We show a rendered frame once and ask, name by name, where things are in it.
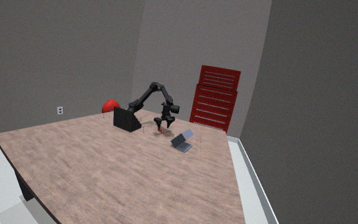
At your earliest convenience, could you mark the dark grey sloped panel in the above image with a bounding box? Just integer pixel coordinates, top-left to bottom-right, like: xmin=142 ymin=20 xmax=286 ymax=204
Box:
xmin=171 ymin=129 xmax=194 ymax=153

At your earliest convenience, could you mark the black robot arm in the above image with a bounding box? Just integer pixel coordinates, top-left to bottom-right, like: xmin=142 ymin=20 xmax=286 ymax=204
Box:
xmin=127 ymin=82 xmax=180 ymax=123

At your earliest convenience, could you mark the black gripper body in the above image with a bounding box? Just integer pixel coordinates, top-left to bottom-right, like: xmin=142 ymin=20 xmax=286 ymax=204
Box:
xmin=154 ymin=111 xmax=170 ymax=123

